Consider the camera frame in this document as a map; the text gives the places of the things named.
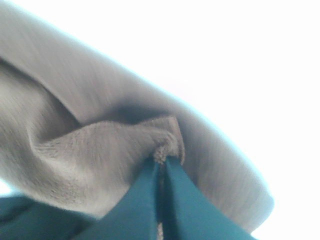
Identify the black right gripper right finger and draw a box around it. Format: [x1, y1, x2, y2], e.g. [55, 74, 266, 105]
[162, 157, 254, 240]

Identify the grey towel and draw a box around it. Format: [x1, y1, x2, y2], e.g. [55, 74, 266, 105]
[0, 0, 274, 240]

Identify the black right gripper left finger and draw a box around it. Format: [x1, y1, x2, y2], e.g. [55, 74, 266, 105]
[0, 160, 159, 240]

